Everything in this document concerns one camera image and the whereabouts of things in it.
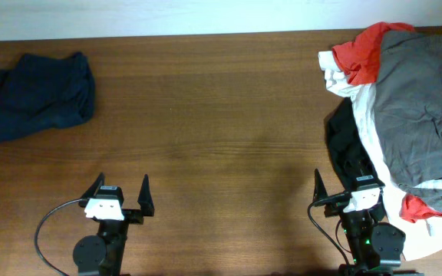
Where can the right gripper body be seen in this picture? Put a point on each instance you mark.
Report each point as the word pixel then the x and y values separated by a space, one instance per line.
pixel 335 210

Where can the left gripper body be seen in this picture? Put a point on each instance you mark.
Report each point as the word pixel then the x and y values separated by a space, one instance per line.
pixel 133 216

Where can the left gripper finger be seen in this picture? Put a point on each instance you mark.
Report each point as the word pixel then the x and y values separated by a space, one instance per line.
pixel 92 190
pixel 145 199

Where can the grey cargo shorts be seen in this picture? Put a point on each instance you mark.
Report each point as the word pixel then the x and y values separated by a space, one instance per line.
pixel 408 112

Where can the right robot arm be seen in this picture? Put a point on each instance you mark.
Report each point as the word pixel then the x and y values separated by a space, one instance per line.
pixel 376 247

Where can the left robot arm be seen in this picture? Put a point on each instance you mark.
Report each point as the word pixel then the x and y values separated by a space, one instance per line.
pixel 102 254

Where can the black garment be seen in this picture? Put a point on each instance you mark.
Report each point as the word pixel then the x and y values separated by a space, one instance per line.
pixel 349 158

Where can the white t-shirt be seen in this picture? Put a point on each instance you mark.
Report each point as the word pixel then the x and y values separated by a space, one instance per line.
pixel 423 237

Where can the navy blue folded garment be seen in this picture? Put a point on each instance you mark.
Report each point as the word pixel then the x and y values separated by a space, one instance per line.
pixel 41 93

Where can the red t-shirt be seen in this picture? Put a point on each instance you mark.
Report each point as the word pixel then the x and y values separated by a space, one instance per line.
pixel 359 59

